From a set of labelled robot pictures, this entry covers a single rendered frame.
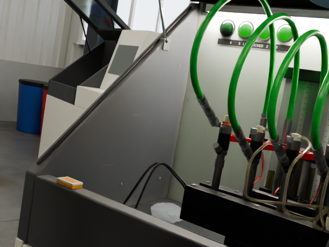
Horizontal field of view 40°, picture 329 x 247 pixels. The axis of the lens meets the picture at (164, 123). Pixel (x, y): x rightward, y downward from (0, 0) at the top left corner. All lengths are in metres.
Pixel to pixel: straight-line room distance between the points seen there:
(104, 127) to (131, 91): 0.13
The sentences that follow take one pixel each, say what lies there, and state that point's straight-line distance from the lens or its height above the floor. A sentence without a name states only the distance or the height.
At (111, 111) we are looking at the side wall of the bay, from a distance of 1.19.
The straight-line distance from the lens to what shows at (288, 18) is 1.03.
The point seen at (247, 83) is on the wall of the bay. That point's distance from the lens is 1.33.
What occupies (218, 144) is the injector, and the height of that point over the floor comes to 1.08.
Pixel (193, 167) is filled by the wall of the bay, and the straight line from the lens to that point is 1.42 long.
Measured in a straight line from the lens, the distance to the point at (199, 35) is 0.89.
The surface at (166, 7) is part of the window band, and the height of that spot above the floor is 2.14.
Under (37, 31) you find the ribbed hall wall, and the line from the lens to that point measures 8.17.
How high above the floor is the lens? 1.22
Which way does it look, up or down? 6 degrees down
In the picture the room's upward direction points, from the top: 10 degrees clockwise
